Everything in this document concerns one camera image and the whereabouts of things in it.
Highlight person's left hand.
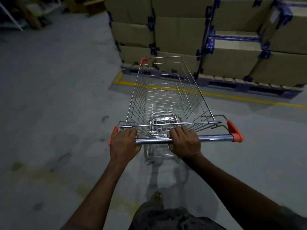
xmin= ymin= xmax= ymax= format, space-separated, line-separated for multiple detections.
xmin=109 ymin=128 xmax=142 ymax=163

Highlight white metal storage shelf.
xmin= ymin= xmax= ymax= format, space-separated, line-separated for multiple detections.
xmin=0 ymin=0 xmax=63 ymax=32

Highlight person's right forearm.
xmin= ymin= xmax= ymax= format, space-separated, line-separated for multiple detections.
xmin=182 ymin=153 xmax=307 ymax=230

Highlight metal wire shopping cart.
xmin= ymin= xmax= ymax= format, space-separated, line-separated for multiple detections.
xmin=108 ymin=56 xmax=244 ymax=165

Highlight small brown cardboard box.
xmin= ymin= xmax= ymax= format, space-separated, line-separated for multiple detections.
xmin=64 ymin=0 xmax=106 ymax=16

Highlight person's left forearm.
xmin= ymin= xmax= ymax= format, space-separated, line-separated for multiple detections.
xmin=60 ymin=157 xmax=138 ymax=230

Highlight person's right hand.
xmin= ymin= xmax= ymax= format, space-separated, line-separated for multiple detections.
xmin=167 ymin=126 xmax=202 ymax=159

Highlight person's dark patterned shorts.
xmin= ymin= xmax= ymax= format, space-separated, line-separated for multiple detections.
xmin=129 ymin=201 xmax=227 ymax=230

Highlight stack of brown cardboard boxes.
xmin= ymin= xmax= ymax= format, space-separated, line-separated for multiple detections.
xmin=104 ymin=0 xmax=211 ymax=75
xmin=199 ymin=0 xmax=307 ymax=88

